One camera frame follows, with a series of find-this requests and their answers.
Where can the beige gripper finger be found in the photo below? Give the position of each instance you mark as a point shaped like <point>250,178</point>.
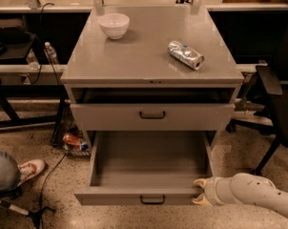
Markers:
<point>201,182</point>
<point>201,200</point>

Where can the grey drawer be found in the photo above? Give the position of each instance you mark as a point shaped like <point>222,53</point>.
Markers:
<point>152,117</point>
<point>146,168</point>

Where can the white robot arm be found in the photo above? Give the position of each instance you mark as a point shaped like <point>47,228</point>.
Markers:
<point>242,188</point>

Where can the grey top drawer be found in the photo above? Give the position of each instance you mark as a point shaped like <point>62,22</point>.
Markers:
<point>152,117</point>

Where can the grey metal drawer cabinet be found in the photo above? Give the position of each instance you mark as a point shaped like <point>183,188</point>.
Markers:
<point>137,69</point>

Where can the black office chair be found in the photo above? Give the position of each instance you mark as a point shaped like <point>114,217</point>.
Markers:
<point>273,80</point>

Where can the silver crushed can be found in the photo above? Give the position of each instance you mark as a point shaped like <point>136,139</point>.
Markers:
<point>186,55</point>

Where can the orange plastic bottle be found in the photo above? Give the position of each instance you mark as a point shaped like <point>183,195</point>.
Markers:
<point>74,142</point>

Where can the black tripod stand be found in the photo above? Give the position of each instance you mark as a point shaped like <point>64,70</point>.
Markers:
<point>36,217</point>

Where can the white red sneaker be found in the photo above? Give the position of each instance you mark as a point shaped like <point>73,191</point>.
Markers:
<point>30,169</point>

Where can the white ceramic bowl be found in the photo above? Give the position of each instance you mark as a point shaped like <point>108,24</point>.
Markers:
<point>114,25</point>

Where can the blue jeans leg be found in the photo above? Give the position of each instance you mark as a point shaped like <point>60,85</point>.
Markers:
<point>9,172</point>

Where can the clear plastic water bottle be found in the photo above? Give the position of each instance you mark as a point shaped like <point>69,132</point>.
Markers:
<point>51,53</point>

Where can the clear plastic cup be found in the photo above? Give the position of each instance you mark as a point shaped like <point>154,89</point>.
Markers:
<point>32,60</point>

